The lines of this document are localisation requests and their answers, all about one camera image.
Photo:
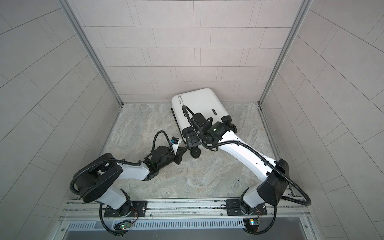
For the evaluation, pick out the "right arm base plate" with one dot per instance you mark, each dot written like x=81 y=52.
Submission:
x=237 y=207

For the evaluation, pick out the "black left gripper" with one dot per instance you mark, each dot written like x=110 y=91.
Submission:
x=178 y=155

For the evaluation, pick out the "circuit board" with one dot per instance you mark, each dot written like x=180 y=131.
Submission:
x=122 y=226
x=251 y=225

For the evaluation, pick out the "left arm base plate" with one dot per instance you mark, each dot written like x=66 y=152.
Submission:
x=124 y=209

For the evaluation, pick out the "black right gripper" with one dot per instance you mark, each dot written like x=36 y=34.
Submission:
x=190 y=135

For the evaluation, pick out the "metal corner post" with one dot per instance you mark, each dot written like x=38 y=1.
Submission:
x=69 y=13
x=288 y=42

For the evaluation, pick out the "right circuit board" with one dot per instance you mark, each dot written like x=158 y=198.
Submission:
x=251 y=225

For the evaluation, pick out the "metal corner post right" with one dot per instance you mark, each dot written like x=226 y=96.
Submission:
x=288 y=42

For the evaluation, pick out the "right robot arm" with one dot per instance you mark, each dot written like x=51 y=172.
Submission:
x=272 y=186

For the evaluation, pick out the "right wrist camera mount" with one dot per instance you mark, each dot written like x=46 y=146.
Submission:
x=200 y=121

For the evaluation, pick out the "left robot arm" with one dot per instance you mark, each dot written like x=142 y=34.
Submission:
x=94 y=182

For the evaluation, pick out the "metal corner post left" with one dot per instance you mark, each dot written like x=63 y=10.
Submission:
x=69 y=13

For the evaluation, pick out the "white black suitcase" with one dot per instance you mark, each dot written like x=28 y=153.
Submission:
x=202 y=101

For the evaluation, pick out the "left circuit board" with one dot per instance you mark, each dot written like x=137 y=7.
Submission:
x=122 y=226

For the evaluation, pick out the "aluminium mounting rail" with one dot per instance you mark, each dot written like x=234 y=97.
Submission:
x=156 y=209

